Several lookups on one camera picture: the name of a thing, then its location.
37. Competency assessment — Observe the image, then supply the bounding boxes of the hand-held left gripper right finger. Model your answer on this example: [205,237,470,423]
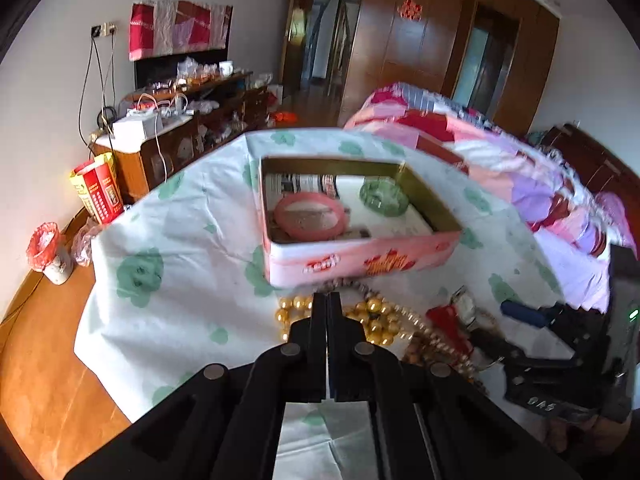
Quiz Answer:
[328,292,581,480]

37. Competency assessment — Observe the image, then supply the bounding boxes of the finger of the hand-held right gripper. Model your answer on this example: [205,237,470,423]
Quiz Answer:
[500,299,608,356]
[467,327,581,367]

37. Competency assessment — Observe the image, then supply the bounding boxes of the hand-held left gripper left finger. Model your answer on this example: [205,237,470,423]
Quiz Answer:
[65,292,327,480]

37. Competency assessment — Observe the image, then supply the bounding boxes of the gold bead necklace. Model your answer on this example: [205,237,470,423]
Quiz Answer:
[274,294,403,347]

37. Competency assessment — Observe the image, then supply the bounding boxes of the silver wrist watch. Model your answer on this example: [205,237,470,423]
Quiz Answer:
[449,286,497,332]

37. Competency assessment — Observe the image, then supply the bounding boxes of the pink tin box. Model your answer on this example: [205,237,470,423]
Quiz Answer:
[258,156,463,288]

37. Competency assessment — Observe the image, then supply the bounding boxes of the red tassel pendant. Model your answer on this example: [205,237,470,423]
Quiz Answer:
[426,305,472,357]

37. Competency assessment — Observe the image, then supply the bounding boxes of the white pearl necklace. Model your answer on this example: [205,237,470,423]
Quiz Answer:
[395,305,483,386]

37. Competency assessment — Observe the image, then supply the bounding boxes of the person's right hand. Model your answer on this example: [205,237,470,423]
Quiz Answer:
[546,412,632,461]

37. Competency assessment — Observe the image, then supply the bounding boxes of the pink pillow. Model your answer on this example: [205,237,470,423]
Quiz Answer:
[594,192,632,242]

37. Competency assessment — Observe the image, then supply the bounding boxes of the pink round bangle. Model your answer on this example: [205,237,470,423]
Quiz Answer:
[272,192,347,242]

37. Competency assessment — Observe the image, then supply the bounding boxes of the green jade bangle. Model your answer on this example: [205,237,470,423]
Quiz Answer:
[359,178,412,218]

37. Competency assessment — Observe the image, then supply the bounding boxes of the pink red patchwork quilt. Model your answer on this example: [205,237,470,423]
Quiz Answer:
[345,81,640,313]

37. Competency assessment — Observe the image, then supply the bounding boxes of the dark wooden headboard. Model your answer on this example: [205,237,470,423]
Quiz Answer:
[542,122,640,211]

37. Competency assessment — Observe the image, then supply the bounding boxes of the wooden tv cabinet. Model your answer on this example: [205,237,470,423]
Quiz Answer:
[90,72,271,207]

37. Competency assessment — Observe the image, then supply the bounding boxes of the red yellow paper bag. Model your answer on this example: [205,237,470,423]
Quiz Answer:
[70,153,125,225]

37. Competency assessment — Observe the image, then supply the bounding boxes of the white cup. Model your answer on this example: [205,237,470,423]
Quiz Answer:
[43,249,76,286]

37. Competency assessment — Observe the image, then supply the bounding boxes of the white cardboard box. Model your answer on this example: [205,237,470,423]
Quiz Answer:
[112,112,164,142]

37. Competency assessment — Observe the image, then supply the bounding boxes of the brown wooden wardrobe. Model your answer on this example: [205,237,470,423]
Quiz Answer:
[344,0,561,134]

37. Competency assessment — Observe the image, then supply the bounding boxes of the red plastic bag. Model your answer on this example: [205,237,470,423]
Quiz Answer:
[27,222,61,272]

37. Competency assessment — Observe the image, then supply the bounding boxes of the black television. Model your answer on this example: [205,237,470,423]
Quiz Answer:
[134,46,228,90]

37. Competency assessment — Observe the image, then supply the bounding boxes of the red white patchwork cloth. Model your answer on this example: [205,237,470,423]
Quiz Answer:
[129,0,234,63]

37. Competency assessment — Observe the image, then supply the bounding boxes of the dark bead bracelet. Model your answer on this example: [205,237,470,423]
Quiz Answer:
[319,279,375,305]

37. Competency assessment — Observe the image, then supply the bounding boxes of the brown wooden bead bracelet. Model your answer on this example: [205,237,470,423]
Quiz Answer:
[404,337,438,367]

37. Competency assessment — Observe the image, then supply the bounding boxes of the white charging cable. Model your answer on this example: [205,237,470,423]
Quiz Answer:
[134,92,188,182]

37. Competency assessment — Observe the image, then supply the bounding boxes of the black power cables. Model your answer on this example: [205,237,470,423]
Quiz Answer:
[77,34,119,137]

